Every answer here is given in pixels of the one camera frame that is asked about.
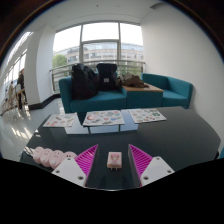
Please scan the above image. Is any colourful sticker sheet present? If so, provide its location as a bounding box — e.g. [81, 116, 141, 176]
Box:
[127, 108, 168, 124]
[42, 113, 78, 128]
[82, 110, 126, 127]

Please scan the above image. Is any brown jacket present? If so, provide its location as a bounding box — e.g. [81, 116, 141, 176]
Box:
[116, 73, 150, 89]

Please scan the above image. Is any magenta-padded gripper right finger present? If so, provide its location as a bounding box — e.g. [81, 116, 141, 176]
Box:
[127, 143, 176, 188]

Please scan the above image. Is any large black backpack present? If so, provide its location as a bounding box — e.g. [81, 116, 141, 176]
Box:
[70, 63, 100, 101]

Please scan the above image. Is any person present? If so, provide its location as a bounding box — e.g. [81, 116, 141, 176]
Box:
[16, 68, 26, 109]
[7, 80, 16, 108]

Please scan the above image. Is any pink charger block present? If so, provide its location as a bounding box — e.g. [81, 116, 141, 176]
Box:
[106, 151, 123, 171]

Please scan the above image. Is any teal sofa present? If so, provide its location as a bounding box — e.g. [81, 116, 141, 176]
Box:
[58, 73, 194, 114]

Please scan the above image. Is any metal window railing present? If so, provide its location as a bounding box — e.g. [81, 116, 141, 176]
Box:
[49, 59, 146, 94]

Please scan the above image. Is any black backpack with label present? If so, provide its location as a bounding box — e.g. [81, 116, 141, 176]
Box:
[96, 63, 119, 92]

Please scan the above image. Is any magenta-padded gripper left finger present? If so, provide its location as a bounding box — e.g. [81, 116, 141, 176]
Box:
[51, 143, 100, 188]

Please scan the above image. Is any pink power strip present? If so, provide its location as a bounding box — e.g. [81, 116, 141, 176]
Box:
[32, 145, 78, 170]

